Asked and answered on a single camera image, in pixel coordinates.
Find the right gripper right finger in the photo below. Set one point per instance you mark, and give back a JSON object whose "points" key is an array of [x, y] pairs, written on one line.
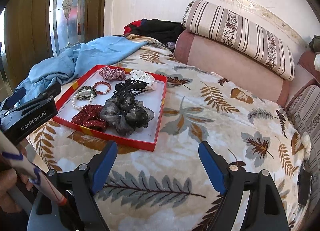
{"points": [[264, 211]]}

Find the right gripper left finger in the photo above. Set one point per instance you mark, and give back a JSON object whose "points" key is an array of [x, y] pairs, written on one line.
{"points": [[79, 187]]}

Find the red polka dot scrunchie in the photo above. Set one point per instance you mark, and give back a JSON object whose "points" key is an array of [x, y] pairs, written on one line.
{"points": [[89, 117]]}

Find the plaid red white scrunchie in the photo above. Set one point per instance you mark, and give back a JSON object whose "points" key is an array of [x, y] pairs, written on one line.
{"points": [[111, 74]]}

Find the grey black organza scrunchie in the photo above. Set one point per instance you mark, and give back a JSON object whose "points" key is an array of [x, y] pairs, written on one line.
{"points": [[125, 125]]}

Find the black hair claw clip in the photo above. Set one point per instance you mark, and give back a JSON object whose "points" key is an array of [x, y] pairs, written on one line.
{"points": [[125, 93]]}

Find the white dotted scrunchie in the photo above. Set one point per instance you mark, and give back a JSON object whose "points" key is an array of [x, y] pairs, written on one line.
{"points": [[145, 77]]}

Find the white blue patterned sleeve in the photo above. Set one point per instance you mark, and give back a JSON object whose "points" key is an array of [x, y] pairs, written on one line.
{"points": [[19, 162]]}

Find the black phone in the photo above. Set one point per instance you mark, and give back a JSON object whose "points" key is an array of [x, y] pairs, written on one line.
{"points": [[304, 187]]}

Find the light blue cloth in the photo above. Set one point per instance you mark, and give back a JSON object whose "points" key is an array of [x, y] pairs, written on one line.
{"points": [[75, 61]]}

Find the small white fabric flower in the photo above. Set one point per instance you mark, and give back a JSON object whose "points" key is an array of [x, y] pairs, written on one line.
{"points": [[306, 143]]}

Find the striped side cushion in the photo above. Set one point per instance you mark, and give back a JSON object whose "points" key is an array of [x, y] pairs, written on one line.
{"points": [[305, 112]]}

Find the wooden glass door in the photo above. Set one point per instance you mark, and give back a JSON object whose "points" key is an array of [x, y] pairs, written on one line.
{"points": [[33, 30]]}

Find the pink side cushion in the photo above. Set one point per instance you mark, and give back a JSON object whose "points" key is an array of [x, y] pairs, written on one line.
{"points": [[305, 76]]}

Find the white floral garment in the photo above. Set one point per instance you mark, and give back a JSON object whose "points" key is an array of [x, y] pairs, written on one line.
{"points": [[317, 62]]}

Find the striped floral pillow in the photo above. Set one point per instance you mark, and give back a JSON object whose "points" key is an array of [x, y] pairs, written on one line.
{"points": [[227, 27]]}

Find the dark green garment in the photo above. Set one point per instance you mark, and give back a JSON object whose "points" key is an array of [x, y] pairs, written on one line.
{"points": [[315, 44]]}

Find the black and red clothes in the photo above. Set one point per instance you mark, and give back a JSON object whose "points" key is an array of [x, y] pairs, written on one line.
{"points": [[162, 30]]}

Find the pink bolster cushion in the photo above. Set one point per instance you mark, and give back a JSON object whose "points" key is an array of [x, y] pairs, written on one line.
{"points": [[211, 56]]}

